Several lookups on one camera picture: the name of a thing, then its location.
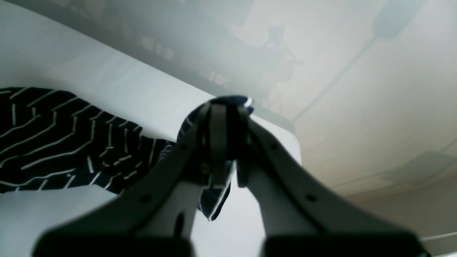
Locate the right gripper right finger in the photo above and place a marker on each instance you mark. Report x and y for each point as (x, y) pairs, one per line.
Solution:
(301, 217)

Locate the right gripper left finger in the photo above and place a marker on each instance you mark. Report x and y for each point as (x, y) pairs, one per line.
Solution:
(155, 217)

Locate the black white striped t-shirt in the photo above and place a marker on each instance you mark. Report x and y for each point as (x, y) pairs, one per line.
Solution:
(52, 139)

